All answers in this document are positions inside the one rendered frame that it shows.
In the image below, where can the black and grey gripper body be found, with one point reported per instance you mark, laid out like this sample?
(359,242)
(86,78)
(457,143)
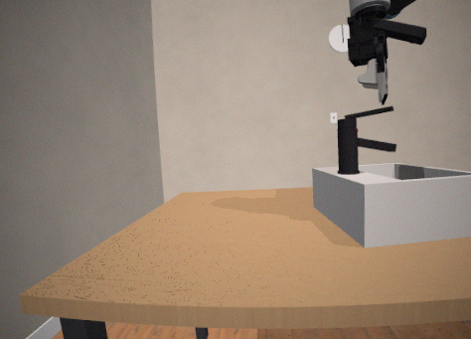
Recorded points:
(362,48)

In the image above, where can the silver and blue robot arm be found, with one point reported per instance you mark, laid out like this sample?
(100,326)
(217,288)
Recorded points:
(396,30)

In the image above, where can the white square sink basin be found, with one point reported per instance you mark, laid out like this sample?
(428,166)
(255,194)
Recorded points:
(378,211)

